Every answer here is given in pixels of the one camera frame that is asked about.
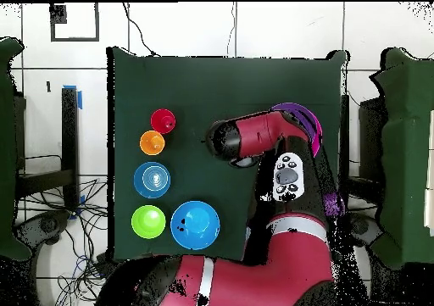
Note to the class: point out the purple plastic bowl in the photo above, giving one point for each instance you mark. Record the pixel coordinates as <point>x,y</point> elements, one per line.
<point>295,108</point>

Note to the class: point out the orange plastic cup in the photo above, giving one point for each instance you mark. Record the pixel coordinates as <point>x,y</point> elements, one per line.
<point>152,143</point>

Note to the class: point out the green cloth covered side table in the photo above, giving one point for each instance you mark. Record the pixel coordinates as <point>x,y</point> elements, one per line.
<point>403,150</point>
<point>6,150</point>

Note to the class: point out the purple plastic cup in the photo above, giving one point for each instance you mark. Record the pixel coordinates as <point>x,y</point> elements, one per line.
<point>334,204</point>

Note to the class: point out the red plastic cup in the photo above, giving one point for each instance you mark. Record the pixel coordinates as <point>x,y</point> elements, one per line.
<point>159,117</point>

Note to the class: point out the green plastic bowl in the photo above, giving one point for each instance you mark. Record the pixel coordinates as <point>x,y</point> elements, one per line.
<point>148,222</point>

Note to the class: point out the dark green tablecloth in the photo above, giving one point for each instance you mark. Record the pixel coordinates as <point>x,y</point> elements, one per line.
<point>203,89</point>

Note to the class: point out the large light blue plastic bowl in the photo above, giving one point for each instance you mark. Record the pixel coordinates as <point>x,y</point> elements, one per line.
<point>195,225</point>

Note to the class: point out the large pink plastic bowl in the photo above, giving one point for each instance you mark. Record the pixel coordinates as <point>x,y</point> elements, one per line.
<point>318,140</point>

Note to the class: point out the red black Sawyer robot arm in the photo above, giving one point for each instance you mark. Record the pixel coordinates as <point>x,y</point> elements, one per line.
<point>278,275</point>

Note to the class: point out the shallow light blue plastic bowl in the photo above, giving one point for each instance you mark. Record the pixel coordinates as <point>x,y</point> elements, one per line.
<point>152,180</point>

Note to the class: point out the dark square floor frame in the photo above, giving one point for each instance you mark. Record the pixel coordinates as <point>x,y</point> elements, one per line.
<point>57,14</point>

